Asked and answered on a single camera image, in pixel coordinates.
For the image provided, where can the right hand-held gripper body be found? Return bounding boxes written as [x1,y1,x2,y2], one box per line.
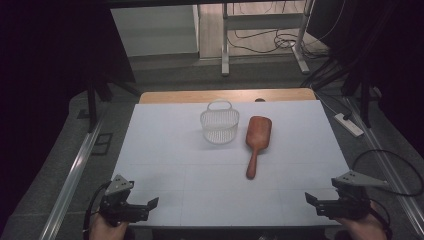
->
[315,170,390,222]

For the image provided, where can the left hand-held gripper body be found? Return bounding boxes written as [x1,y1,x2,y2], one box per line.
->
[99,174,150,228]

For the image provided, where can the person's left hand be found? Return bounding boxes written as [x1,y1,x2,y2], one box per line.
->
[88,212,130,240]

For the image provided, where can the person's right hand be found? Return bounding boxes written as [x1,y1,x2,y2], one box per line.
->
[334,201,389,240]

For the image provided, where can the white table sheet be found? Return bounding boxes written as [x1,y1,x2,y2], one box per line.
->
[109,99,351,228]

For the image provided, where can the white power strip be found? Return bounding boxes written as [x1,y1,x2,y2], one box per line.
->
[333,112,365,138]

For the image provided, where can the white plastic basket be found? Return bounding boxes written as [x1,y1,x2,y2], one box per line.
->
[199,99,241,145]

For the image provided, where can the black metal stand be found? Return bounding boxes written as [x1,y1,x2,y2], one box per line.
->
[342,58,383,129]
[85,64,143,134]

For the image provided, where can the wooden table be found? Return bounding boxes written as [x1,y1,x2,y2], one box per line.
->
[138,87,317,105]

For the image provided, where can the white panel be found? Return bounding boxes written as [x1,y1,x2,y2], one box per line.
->
[110,4,201,58]

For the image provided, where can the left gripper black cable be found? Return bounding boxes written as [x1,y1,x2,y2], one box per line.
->
[82,180,113,240]

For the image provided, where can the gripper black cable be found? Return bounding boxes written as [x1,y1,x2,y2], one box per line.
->
[82,180,113,240]
[351,148,424,240]

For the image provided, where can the aluminium floor rail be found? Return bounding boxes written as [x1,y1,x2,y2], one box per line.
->
[38,118,105,240]
[344,95,424,238]

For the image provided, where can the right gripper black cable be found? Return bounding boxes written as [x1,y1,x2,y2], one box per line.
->
[351,148,424,240]

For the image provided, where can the black floor cables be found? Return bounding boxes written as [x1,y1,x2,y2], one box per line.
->
[227,28,330,60]

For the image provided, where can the white metal desk frame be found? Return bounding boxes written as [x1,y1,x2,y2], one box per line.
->
[220,0,316,77]

